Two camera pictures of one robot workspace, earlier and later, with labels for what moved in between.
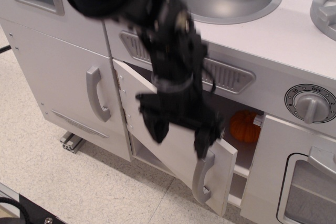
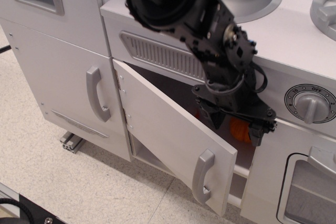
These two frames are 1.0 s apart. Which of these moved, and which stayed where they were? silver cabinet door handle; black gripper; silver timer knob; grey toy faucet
Moved: black gripper
Stayed: grey toy faucet; silver cabinet door handle; silver timer knob
